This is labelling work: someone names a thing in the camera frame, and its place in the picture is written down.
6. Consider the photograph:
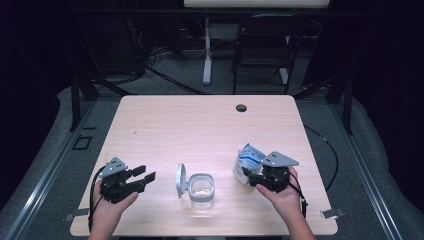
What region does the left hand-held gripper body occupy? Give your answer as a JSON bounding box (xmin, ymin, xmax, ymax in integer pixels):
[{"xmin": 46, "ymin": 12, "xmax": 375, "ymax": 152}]
[{"xmin": 98, "ymin": 156, "xmax": 148, "ymax": 205}]

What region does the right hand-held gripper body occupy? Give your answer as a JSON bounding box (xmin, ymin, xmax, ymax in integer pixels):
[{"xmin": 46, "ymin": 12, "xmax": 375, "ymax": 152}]
[{"xmin": 248, "ymin": 150, "xmax": 300, "ymax": 194}]

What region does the white and blue bag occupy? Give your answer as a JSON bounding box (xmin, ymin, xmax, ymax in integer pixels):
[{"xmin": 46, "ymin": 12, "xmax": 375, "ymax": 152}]
[{"xmin": 232, "ymin": 143, "xmax": 268, "ymax": 185}]

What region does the clear jar with grey lid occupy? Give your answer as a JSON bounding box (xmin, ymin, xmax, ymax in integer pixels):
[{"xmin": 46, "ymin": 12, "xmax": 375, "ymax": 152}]
[{"xmin": 175, "ymin": 162, "xmax": 216, "ymax": 210}]

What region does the person's right hand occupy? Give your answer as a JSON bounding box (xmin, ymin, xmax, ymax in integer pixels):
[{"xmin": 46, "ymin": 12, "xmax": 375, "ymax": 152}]
[{"xmin": 255, "ymin": 166, "xmax": 304, "ymax": 219}]

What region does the person's left hand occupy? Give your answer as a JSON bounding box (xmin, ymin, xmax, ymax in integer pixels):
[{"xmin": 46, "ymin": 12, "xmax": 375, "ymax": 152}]
[{"xmin": 92, "ymin": 181, "xmax": 139, "ymax": 219}]

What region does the grey tape strip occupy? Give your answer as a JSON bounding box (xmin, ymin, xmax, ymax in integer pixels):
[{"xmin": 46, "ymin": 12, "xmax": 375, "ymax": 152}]
[
  {"xmin": 63, "ymin": 208, "xmax": 90, "ymax": 222},
  {"xmin": 320, "ymin": 207, "xmax": 346, "ymax": 220}
]

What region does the black metal stand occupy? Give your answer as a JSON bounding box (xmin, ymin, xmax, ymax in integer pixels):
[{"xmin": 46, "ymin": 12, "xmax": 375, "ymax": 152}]
[
  {"xmin": 294, "ymin": 70, "xmax": 355, "ymax": 136},
  {"xmin": 69, "ymin": 70, "xmax": 135, "ymax": 133}
]

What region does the white standing desk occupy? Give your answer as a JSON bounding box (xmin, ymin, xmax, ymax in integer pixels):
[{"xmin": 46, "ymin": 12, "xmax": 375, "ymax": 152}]
[{"xmin": 183, "ymin": 0, "xmax": 331, "ymax": 86}]

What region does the black folding chair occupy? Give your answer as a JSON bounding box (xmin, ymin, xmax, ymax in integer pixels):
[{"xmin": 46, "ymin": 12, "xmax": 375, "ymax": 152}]
[{"xmin": 231, "ymin": 13, "xmax": 310, "ymax": 96}]

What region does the left hand-held gripper cable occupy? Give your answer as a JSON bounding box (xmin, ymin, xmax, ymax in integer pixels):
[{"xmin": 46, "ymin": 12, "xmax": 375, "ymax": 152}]
[{"xmin": 87, "ymin": 165, "xmax": 108, "ymax": 232}]

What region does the hand-held gripper cable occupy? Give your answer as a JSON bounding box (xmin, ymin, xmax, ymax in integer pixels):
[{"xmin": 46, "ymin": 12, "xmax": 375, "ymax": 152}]
[
  {"xmin": 87, "ymin": 165, "xmax": 108, "ymax": 232},
  {"xmin": 287, "ymin": 171, "xmax": 309, "ymax": 219}
]

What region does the right hand-held gripper cable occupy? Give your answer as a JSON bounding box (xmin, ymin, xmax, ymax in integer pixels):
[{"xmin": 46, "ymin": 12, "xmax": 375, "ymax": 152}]
[{"xmin": 287, "ymin": 171, "xmax": 309, "ymax": 219}]

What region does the thin black floor cable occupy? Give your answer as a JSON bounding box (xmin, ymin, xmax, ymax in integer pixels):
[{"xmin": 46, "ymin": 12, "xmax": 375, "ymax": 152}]
[{"xmin": 303, "ymin": 124, "xmax": 340, "ymax": 193}]

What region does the aluminium floor rail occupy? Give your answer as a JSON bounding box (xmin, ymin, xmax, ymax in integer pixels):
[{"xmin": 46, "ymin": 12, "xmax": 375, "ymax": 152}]
[
  {"xmin": 328, "ymin": 99, "xmax": 405, "ymax": 240},
  {"xmin": 2, "ymin": 99, "xmax": 98, "ymax": 240}
]

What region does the bundle of floor cables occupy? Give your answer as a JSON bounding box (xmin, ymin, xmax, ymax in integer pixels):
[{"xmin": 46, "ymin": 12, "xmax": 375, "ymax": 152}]
[{"xmin": 124, "ymin": 16, "xmax": 209, "ymax": 96}]

